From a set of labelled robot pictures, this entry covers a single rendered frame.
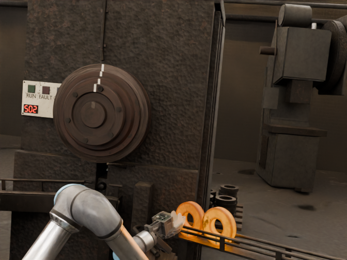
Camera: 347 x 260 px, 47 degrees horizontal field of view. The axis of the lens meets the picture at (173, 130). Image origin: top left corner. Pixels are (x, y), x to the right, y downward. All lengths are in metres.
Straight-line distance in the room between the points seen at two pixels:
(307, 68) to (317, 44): 0.36
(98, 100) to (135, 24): 0.45
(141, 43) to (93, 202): 1.00
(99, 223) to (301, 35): 5.02
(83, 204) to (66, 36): 1.11
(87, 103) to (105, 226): 0.73
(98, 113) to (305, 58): 4.47
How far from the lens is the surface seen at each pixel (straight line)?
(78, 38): 2.15
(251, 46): 7.99
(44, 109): 2.19
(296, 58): 5.94
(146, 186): 1.92
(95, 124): 1.85
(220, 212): 1.66
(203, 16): 2.02
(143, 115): 1.88
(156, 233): 1.64
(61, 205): 1.38
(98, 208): 1.29
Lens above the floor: 1.25
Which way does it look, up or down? 6 degrees down
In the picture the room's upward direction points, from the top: 5 degrees clockwise
